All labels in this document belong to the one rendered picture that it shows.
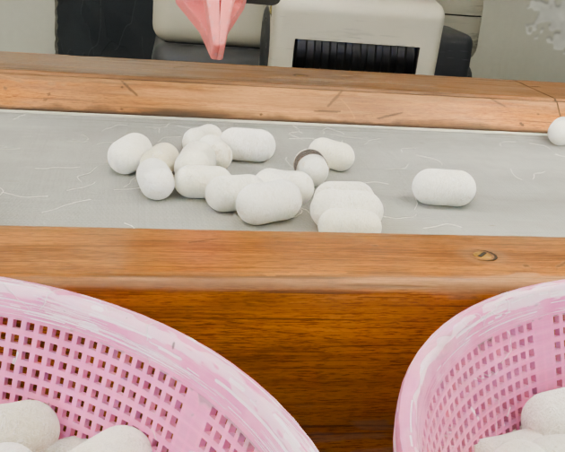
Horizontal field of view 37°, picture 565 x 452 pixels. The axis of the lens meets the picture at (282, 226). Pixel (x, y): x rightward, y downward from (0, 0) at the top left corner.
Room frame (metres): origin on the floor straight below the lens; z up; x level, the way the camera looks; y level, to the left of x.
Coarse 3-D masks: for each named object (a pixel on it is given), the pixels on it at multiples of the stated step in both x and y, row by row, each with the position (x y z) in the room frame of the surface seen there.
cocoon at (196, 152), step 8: (192, 144) 0.47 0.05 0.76; (200, 144) 0.47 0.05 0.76; (208, 144) 0.48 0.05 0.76; (184, 152) 0.46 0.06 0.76; (192, 152) 0.45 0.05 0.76; (200, 152) 0.46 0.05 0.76; (208, 152) 0.46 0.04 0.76; (176, 160) 0.46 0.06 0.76; (184, 160) 0.45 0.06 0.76; (192, 160) 0.45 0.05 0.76; (200, 160) 0.45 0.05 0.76; (208, 160) 0.46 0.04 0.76; (176, 168) 0.45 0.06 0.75
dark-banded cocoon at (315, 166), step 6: (306, 156) 0.48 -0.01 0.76; (312, 156) 0.48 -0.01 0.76; (318, 156) 0.48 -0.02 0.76; (300, 162) 0.48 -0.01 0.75; (306, 162) 0.48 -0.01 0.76; (312, 162) 0.47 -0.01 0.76; (318, 162) 0.47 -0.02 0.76; (324, 162) 0.48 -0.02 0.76; (300, 168) 0.48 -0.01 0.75; (306, 168) 0.47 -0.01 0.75; (312, 168) 0.47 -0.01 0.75; (318, 168) 0.47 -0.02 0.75; (324, 168) 0.48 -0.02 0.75; (312, 174) 0.47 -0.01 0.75; (318, 174) 0.47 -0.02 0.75; (324, 174) 0.47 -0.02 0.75; (318, 180) 0.47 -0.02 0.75; (324, 180) 0.48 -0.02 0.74
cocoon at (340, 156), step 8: (312, 144) 0.52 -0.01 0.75; (320, 144) 0.52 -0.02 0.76; (328, 144) 0.52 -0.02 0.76; (336, 144) 0.52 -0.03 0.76; (344, 144) 0.52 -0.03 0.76; (320, 152) 0.52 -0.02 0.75; (328, 152) 0.51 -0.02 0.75; (336, 152) 0.51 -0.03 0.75; (344, 152) 0.51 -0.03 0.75; (352, 152) 0.52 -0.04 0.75; (328, 160) 0.51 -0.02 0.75; (336, 160) 0.51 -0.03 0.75; (344, 160) 0.51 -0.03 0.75; (352, 160) 0.51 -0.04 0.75; (328, 168) 0.52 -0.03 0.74; (336, 168) 0.51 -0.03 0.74; (344, 168) 0.51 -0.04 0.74
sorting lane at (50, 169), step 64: (0, 128) 0.55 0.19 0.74; (64, 128) 0.56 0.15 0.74; (128, 128) 0.58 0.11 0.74; (256, 128) 0.61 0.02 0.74; (320, 128) 0.63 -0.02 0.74; (384, 128) 0.65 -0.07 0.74; (0, 192) 0.42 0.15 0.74; (64, 192) 0.43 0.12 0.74; (128, 192) 0.44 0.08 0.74; (384, 192) 0.48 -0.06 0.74; (512, 192) 0.50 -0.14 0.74
